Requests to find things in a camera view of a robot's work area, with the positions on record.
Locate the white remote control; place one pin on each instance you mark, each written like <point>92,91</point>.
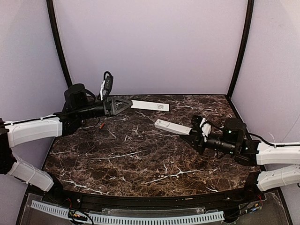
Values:
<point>172,127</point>

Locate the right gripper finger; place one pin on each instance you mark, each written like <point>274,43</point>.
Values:
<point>197,125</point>
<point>192,140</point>

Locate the black left frame post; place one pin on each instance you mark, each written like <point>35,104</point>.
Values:
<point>57,41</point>

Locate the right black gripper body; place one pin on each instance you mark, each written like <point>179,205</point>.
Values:
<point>199,138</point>

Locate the white slotted cable duct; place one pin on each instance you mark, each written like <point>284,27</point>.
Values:
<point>102,219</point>

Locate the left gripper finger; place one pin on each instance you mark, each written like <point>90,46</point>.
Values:
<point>118,101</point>
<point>117,109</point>

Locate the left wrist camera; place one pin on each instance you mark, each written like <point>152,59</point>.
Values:
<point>106,86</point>

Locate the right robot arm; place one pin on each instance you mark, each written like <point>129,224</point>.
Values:
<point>245,152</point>

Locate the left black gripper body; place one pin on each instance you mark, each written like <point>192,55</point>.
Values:
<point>108,107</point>

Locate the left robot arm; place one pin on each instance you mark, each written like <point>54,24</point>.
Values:
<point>80,104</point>

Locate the white remote battery cover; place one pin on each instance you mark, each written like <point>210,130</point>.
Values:
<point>145,105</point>

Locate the black front rail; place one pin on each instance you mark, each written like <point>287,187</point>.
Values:
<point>220,201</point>

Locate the black frame post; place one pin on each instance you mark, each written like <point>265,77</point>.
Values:
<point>57,41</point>
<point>242,48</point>

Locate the black right frame post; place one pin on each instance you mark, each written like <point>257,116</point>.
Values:
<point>242,48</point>

